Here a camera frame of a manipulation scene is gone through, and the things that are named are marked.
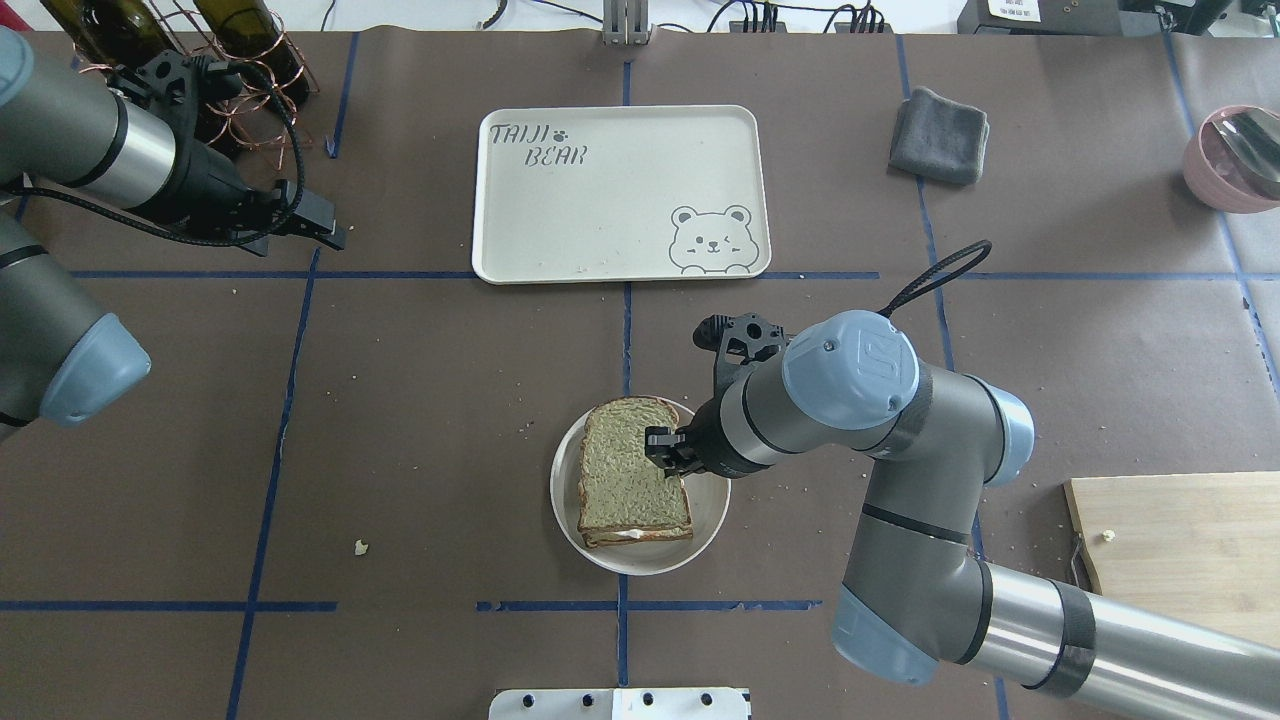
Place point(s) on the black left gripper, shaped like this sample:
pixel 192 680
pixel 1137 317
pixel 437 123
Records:
pixel 217 185

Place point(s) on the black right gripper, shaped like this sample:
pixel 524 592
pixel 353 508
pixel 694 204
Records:
pixel 708 440

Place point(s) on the bread slice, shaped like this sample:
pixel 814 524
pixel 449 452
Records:
pixel 601 537
pixel 618 486

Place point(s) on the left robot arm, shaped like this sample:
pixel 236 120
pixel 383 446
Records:
pixel 87 158

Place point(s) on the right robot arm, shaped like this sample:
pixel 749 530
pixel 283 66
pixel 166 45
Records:
pixel 913 595

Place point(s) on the white bear tray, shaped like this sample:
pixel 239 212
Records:
pixel 625 194

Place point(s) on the white round plate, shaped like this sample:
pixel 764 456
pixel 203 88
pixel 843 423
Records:
pixel 708 496

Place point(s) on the green wine bottle front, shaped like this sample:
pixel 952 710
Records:
pixel 248 30

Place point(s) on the grey folded cloth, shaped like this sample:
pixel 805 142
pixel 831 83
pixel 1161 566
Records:
pixel 939 138

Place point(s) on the wooden cutting board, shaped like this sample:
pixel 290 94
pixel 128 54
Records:
pixel 1202 547

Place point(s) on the pink plastic bowl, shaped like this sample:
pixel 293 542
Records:
pixel 1209 168

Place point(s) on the steel scoop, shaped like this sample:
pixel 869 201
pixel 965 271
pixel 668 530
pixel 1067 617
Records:
pixel 1253 147

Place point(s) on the copper wire bottle rack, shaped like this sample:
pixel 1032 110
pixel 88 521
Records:
pixel 237 114

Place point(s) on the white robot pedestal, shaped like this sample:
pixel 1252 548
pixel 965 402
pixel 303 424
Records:
pixel 716 702

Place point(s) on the aluminium frame post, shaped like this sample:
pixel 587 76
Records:
pixel 626 23

